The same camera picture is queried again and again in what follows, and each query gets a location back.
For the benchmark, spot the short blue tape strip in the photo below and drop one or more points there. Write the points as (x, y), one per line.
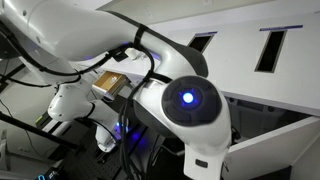
(206, 33)

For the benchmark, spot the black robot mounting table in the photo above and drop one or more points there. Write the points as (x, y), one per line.
(83, 163)

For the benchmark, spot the black device with blue light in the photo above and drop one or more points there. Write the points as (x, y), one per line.
(46, 175)

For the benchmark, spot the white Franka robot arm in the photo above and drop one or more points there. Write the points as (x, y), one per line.
(83, 30)

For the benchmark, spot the robot control box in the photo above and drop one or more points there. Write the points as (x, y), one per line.
(41, 120)

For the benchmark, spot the black metal bar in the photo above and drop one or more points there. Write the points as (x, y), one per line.
(33, 130)

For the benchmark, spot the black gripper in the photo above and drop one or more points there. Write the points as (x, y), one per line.
(235, 134)

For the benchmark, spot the crumpled white paper ball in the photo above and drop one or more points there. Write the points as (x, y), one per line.
(113, 79)

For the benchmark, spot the long blue tape strip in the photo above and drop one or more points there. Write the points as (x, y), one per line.
(281, 27)

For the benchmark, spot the wooden drawer with white front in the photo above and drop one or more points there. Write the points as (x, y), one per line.
(105, 81)

